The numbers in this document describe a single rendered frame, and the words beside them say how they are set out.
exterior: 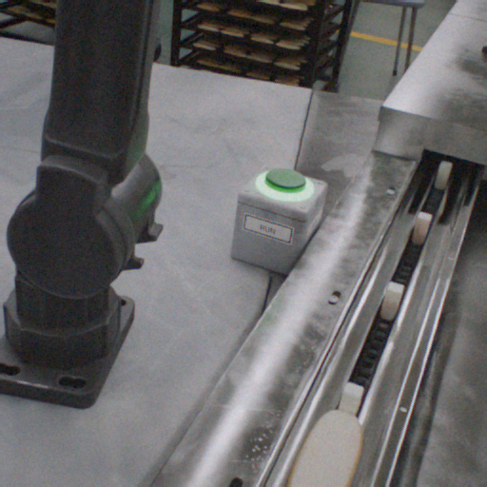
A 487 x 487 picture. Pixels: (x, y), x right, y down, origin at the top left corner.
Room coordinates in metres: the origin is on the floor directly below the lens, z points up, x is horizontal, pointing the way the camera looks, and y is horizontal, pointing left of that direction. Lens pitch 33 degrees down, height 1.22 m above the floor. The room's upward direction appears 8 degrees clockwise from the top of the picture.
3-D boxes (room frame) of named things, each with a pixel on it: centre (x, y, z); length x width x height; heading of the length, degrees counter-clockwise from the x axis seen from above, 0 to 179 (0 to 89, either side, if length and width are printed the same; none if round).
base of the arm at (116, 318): (0.44, 0.13, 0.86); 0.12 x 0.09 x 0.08; 176
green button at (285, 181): (0.62, -0.03, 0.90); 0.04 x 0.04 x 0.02
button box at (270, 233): (0.62, -0.03, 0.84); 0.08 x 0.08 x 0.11; 72
